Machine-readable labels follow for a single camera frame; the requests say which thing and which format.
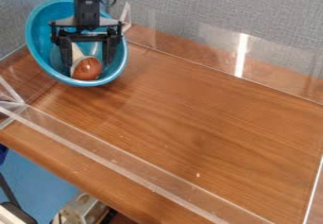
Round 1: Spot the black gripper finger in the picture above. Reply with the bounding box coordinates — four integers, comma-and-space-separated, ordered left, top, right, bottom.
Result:
59, 37, 72, 76
104, 35, 122, 65

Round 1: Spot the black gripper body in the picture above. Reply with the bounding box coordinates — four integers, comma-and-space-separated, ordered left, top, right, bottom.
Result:
49, 0, 123, 43

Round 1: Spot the brown and white toy mushroom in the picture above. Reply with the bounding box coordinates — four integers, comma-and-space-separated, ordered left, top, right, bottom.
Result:
69, 43, 103, 80

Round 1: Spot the blue plastic bowl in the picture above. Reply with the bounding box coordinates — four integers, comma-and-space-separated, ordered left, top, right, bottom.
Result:
25, 0, 128, 87

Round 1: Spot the clear acrylic barrier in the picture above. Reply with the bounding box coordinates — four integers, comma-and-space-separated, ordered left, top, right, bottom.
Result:
0, 7, 323, 224

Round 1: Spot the grey box under table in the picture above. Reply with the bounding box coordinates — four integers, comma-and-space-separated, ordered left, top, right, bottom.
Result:
51, 193, 110, 224

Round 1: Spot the black and white chair part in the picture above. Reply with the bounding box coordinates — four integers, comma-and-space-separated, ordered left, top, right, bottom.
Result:
0, 173, 37, 224

